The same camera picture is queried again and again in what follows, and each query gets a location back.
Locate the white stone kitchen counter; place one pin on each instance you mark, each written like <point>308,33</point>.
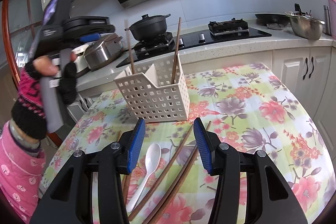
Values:
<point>236,48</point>

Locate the slim steel bottle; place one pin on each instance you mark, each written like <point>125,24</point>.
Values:
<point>327,19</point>

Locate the silver rice cooker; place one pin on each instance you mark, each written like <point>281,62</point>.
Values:
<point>99,56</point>

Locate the black lidded cooking pot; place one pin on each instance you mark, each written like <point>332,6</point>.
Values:
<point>149,29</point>

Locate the floral plastic tablecloth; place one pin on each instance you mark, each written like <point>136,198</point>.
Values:
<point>249,113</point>

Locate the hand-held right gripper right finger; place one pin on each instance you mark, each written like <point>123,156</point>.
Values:
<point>202,145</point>

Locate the small grey dish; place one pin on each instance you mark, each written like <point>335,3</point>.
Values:
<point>275,26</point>

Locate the person's left forearm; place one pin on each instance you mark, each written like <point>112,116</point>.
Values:
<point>15,174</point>

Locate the white perforated plastic basket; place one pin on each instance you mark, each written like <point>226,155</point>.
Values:
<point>147,100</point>

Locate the black burner grate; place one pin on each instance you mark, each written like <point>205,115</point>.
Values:
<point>155,45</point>
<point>228,26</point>

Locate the pink thermos flask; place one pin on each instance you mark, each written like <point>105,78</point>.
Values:
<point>332,16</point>

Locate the white ceramic spoon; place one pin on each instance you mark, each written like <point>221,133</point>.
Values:
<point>153,155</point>

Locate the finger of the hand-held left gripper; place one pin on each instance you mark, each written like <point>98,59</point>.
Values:
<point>86,20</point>
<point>90,37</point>

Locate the large steel mixing bowl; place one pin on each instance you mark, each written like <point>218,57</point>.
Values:
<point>304,28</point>

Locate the red wooden glass door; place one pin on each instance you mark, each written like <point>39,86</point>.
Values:
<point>18,16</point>

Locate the small white cooker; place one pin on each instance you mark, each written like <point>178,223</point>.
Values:
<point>80,65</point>

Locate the person's left hand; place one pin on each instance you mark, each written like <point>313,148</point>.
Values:
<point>29,98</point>

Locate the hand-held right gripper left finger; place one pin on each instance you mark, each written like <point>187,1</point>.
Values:
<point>136,145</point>

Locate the black glass gas cooktop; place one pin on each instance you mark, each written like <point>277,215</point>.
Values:
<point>194,41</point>

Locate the black wok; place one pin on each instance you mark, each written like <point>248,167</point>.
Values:
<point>270,19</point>

